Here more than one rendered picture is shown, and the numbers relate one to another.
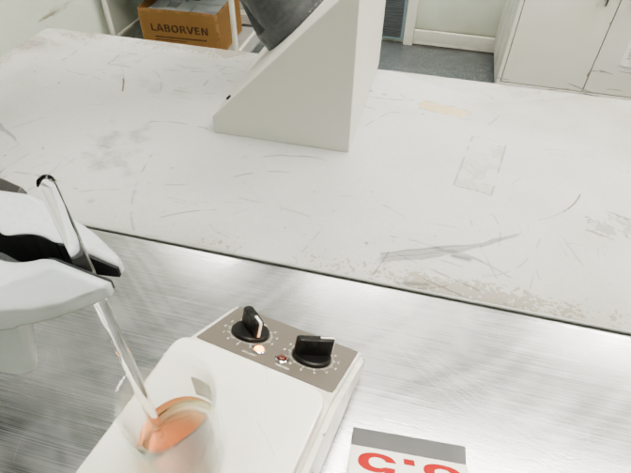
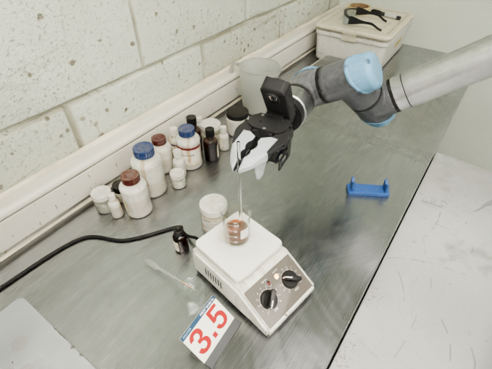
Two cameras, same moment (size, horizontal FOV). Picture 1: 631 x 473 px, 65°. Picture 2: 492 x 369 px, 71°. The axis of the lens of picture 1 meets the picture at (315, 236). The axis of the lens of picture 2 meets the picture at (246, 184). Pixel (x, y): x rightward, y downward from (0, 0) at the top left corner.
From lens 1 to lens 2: 0.46 m
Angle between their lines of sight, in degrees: 74
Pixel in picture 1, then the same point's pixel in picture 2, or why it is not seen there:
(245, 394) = (249, 256)
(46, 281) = (233, 157)
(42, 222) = (252, 155)
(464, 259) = not seen: outside the picture
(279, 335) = (286, 292)
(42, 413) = (288, 222)
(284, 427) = (231, 264)
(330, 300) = (316, 342)
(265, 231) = (381, 323)
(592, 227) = not seen: outside the picture
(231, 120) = not seen: outside the picture
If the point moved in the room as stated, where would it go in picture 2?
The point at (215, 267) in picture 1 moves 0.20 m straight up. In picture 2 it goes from (352, 290) to (379, 220)
